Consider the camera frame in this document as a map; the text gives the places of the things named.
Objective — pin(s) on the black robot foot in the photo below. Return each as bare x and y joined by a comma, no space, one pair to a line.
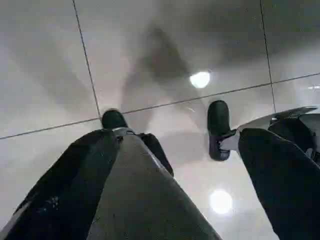
113,120
218,120

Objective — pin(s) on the silver black robot leg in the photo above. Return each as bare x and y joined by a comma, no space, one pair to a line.
260,121
160,155

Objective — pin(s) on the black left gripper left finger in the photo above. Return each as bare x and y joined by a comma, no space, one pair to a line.
100,187

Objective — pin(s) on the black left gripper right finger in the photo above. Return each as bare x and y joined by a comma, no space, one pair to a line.
287,187

